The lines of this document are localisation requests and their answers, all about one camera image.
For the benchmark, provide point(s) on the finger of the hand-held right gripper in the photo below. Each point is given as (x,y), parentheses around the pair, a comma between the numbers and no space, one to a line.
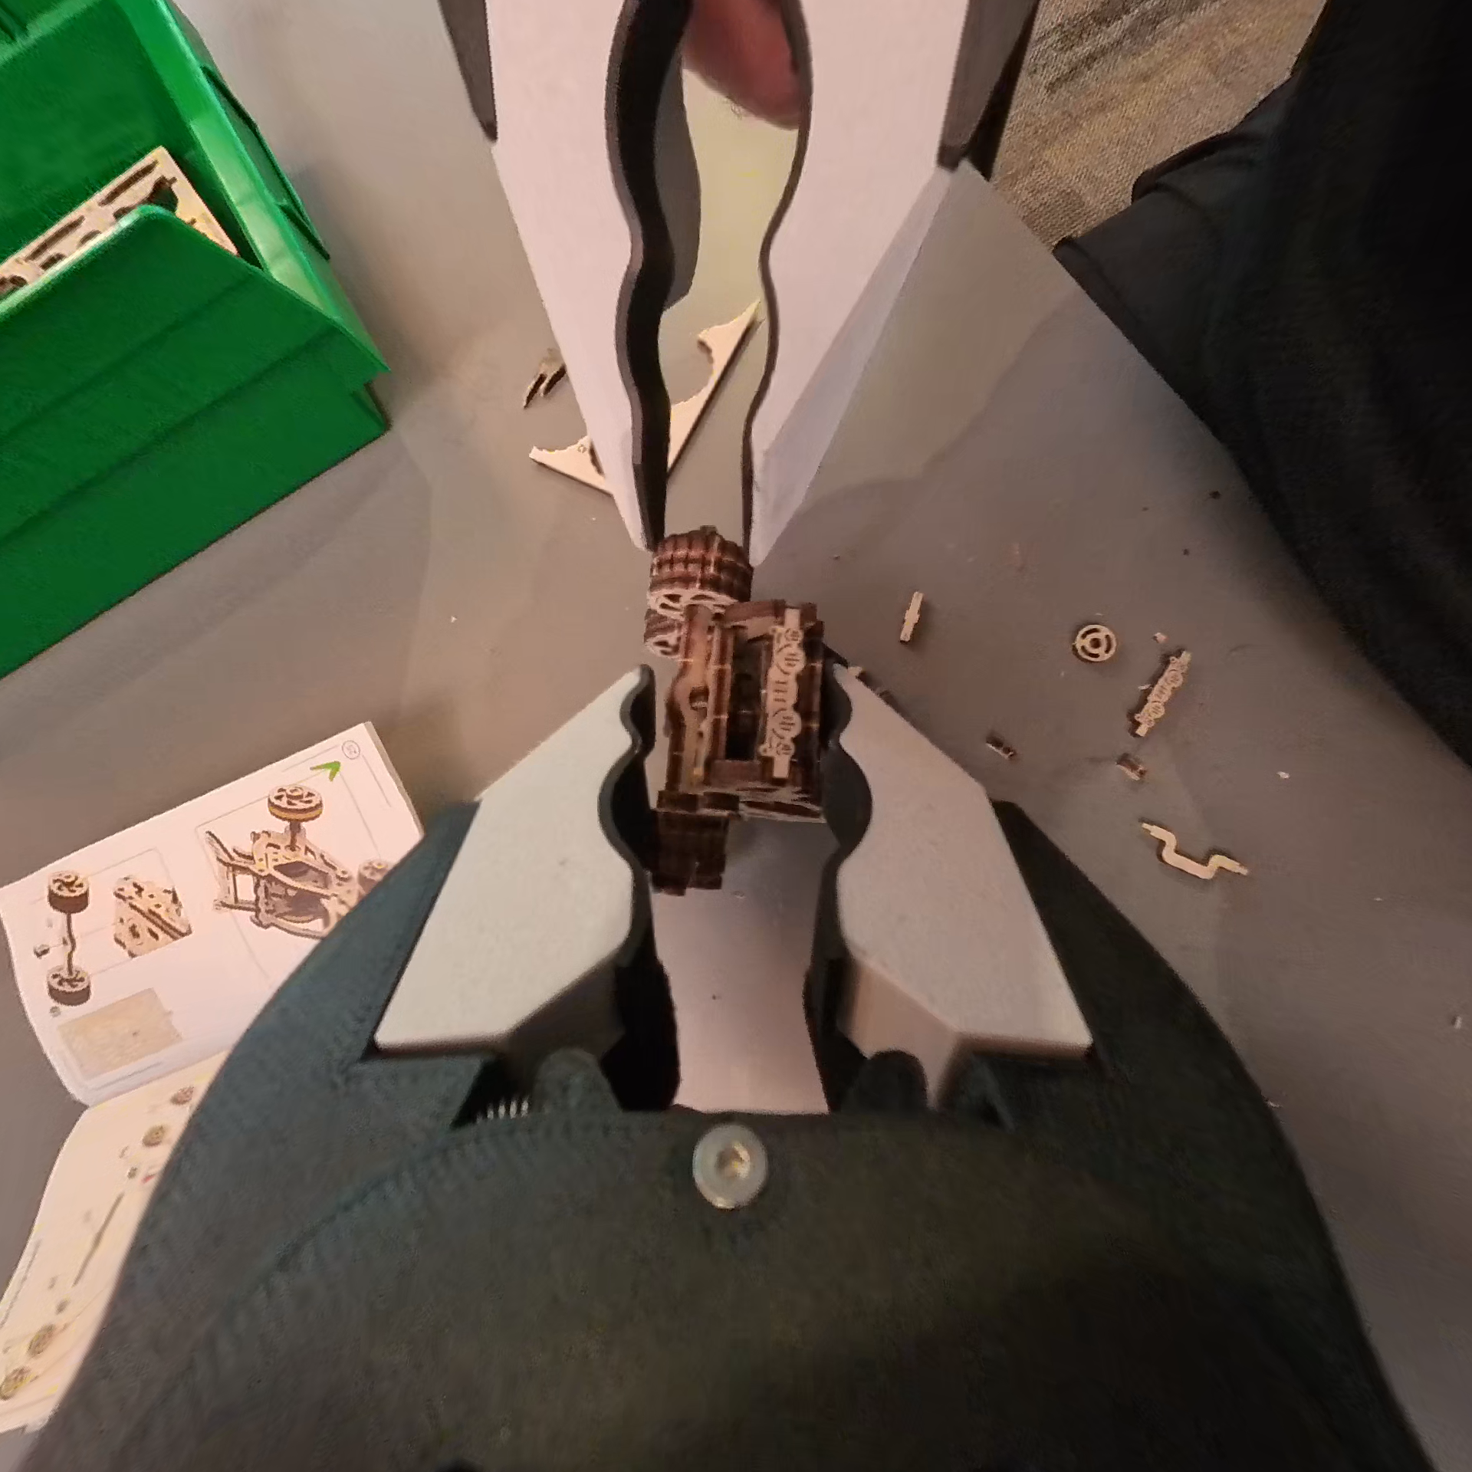
(875,229)
(563,172)

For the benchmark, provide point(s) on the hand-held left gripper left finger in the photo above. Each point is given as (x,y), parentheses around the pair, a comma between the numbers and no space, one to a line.
(518,920)

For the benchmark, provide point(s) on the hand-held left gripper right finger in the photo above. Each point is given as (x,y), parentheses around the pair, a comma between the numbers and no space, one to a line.
(967,920)

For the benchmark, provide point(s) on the wooden model buggy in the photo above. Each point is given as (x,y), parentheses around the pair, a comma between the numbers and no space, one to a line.
(747,736)

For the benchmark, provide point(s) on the plywood scrap sheet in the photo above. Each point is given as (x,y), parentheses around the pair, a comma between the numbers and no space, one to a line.
(576,459)

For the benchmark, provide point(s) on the small spoked wooden disc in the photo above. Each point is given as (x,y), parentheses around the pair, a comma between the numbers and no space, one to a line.
(1079,643)

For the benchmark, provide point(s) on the pale plywood parts sheet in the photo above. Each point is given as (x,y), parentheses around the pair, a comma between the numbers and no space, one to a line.
(104,224)

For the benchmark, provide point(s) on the person's right hand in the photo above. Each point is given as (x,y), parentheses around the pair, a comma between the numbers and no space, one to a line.
(754,58)

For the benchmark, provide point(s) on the wooden peg part dark tip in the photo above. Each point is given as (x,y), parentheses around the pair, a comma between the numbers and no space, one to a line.
(912,617)

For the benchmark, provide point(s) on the assembly instruction booklet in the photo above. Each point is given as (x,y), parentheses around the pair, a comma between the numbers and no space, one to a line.
(208,978)

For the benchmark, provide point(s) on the green plastic bin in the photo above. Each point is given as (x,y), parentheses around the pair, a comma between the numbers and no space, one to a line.
(173,401)

